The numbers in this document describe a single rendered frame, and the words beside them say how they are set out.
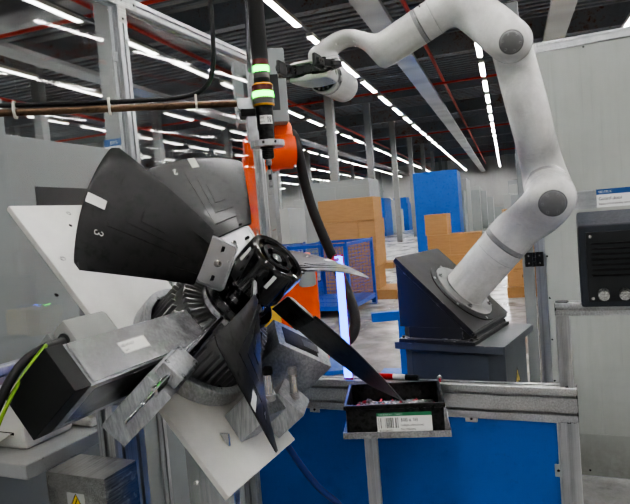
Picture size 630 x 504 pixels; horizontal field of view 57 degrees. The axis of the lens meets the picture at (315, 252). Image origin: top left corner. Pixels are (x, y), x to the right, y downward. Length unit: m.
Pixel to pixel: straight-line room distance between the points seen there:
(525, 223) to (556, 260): 1.31
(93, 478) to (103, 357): 0.38
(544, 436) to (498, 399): 0.13
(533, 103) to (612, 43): 1.42
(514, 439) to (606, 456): 1.57
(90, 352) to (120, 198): 0.25
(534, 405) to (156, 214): 0.96
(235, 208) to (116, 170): 0.31
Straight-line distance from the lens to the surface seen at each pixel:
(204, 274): 1.06
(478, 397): 1.49
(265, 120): 1.20
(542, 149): 1.59
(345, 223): 9.17
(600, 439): 3.06
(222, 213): 1.21
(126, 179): 1.01
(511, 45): 1.46
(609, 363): 2.95
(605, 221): 1.38
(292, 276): 1.07
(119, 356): 0.93
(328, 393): 1.60
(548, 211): 1.52
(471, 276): 1.64
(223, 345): 0.80
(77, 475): 1.27
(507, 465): 1.56
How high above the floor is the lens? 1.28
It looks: 3 degrees down
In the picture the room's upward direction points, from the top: 5 degrees counter-clockwise
